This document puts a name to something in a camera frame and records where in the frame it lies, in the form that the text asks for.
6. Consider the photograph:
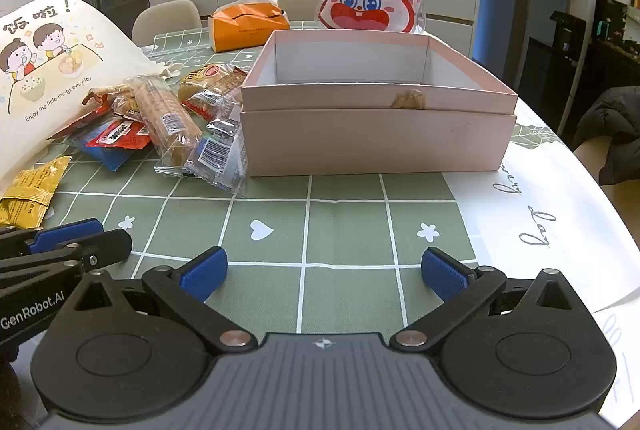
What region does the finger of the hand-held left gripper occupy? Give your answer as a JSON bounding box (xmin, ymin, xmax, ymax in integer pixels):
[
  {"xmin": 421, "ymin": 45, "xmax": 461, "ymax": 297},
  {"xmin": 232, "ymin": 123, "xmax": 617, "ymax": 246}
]
[
  {"xmin": 0, "ymin": 230, "xmax": 133, "ymax": 291},
  {"xmin": 0, "ymin": 219, "xmax": 105, "ymax": 255}
]

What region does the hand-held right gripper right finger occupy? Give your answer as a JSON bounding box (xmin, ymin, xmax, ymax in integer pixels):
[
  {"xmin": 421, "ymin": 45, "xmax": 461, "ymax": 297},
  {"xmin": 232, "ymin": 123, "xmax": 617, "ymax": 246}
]
[{"xmin": 389, "ymin": 248, "xmax": 573, "ymax": 353}]

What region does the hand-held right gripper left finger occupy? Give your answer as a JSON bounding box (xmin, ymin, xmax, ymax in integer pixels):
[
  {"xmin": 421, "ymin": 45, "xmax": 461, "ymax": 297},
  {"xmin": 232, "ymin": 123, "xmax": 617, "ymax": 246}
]
[{"xmin": 74, "ymin": 246, "xmax": 258, "ymax": 353}]

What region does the yellow snack packet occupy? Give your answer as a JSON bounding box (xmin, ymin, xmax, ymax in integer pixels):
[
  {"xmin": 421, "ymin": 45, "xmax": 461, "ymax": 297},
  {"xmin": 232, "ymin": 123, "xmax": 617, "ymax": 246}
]
[
  {"xmin": 0, "ymin": 156, "xmax": 72, "ymax": 207},
  {"xmin": 4, "ymin": 190, "xmax": 57, "ymax": 229}
]

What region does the blue snack packet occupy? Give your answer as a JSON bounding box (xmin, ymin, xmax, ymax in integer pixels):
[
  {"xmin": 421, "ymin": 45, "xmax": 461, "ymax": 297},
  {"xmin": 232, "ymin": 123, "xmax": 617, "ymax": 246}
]
[{"xmin": 65, "ymin": 117, "xmax": 153, "ymax": 172}]

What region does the pink cardboard box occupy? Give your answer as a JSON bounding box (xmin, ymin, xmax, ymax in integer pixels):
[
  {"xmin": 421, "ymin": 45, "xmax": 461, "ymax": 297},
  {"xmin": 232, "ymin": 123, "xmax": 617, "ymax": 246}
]
[{"xmin": 240, "ymin": 30, "xmax": 519, "ymax": 113}]

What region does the dark red snack packet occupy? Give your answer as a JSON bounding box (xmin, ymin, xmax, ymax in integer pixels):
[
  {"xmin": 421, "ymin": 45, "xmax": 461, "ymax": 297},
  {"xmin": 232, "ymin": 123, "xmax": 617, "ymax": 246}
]
[{"xmin": 47, "ymin": 104, "xmax": 118, "ymax": 141}]

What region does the clear barcode snack packet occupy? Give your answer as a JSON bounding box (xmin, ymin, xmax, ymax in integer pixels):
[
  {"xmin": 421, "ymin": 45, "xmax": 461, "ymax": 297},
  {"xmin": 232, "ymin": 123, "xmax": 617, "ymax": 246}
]
[
  {"xmin": 155, "ymin": 135, "xmax": 248, "ymax": 197},
  {"xmin": 205, "ymin": 115, "xmax": 246, "ymax": 147}
]

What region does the white script tablecloth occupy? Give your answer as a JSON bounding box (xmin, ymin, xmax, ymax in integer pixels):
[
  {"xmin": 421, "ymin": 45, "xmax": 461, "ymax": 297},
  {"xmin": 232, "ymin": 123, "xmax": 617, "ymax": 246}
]
[{"xmin": 440, "ymin": 84, "xmax": 640, "ymax": 361}]

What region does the green checked tablecloth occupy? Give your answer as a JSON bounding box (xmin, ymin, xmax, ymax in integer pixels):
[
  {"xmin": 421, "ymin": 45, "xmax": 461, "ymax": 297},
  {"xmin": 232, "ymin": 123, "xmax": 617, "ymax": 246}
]
[{"xmin": 0, "ymin": 20, "xmax": 501, "ymax": 336}]

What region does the clear packet of brown twists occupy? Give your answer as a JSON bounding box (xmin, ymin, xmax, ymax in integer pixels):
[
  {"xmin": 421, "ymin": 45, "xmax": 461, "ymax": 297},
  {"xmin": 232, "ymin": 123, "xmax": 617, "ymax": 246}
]
[{"xmin": 82, "ymin": 84, "xmax": 137, "ymax": 117}]

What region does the white cartoon tote bag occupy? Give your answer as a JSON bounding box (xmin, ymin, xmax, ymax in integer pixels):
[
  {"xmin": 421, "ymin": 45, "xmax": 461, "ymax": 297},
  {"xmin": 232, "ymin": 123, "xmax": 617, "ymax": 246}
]
[{"xmin": 0, "ymin": 0, "xmax": 183, "ymax": 195}]

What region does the small brown snack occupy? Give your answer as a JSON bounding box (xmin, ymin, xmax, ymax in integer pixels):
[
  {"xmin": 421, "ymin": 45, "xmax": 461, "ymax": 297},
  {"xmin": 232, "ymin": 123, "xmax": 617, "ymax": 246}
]
[{"xmin": 391, "ymin": 90, "xmax": 426, "ymax": 110}]

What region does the orange cracker packet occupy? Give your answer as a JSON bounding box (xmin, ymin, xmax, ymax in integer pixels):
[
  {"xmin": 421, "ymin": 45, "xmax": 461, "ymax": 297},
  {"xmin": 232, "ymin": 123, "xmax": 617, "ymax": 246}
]
[{"xmin": 187, "ymin": 67, "xmax": 249, "ymax": 131}]

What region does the tan chair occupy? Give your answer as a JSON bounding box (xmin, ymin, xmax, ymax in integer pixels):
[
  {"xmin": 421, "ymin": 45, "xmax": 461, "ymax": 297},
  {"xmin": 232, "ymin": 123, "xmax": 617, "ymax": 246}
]
[{"xmin": 572, "ymin": 135, "xmax": 614, "ymax": 183}]

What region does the round pastry packet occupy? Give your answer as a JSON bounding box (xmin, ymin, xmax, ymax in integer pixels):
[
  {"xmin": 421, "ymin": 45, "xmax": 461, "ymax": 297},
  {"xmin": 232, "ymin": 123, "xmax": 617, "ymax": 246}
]
[{"xmin": 177, "ymin": 64, "xmax": 236, "ymax": 103}]

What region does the beige dining chair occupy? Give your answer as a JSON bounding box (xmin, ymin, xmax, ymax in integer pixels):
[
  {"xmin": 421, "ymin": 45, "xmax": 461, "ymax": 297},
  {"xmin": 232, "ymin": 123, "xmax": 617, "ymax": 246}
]
[
  {"xmin": 131, "ymin": 0, "xmax": 203, "ymax": 41},
  {"xmin": 272, "ymin": 0, "xmax": 328, "ymax": 23}
]

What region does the orange snack bag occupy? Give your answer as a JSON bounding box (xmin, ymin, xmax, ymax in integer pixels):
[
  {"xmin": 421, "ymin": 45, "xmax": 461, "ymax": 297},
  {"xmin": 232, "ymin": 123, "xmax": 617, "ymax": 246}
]
[{"xmin": 208, "ymin": 2, "xmax": 291, "ymax": 53}]

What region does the black sideboard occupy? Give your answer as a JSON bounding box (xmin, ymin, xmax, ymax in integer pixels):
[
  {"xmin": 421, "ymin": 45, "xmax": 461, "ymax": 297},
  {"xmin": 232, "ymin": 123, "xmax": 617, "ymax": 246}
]
[{"xmin": 525, "ymin": 0, "xmax": 640, "ymax": 145}]

